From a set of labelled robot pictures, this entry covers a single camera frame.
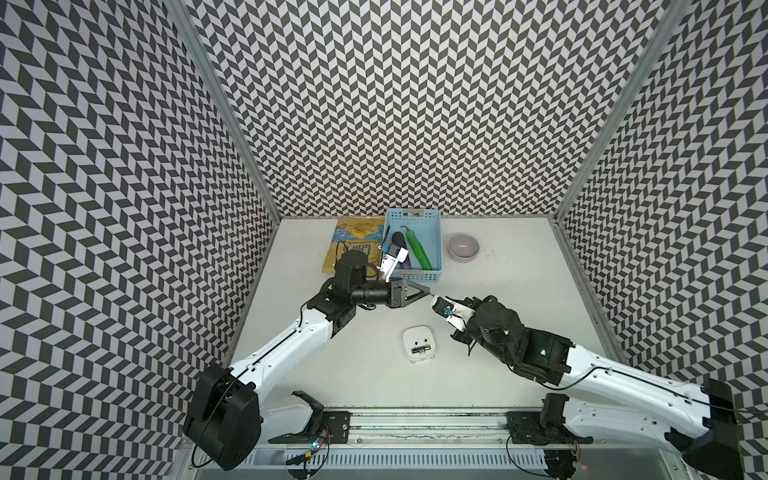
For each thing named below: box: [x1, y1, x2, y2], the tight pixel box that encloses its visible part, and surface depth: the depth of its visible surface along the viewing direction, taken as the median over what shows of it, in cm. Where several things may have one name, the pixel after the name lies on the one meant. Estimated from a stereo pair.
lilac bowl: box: [447, 234, 480, 263], surface depth 107 cm
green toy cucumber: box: [400, 225, 433, 271], surface depth 110 cm
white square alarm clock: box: [403, 325, 436, 364], surface depth 86 cm
